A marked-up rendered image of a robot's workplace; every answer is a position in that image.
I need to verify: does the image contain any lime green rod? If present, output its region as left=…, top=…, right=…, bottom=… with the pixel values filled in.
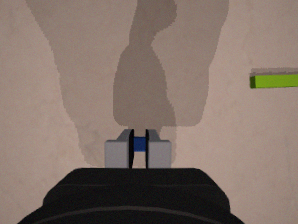
left=250, top=75, right=298, bottom=89

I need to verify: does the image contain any small blue cube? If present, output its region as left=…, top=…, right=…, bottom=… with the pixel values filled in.
left=134, top=137, right=146, bottom=152

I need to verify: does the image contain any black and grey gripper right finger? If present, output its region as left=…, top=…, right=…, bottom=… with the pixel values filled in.
left=145, top=129, right=171, bottom=168

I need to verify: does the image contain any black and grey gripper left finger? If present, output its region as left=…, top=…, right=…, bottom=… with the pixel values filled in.
left=105, top=129, right=134, bottom=168

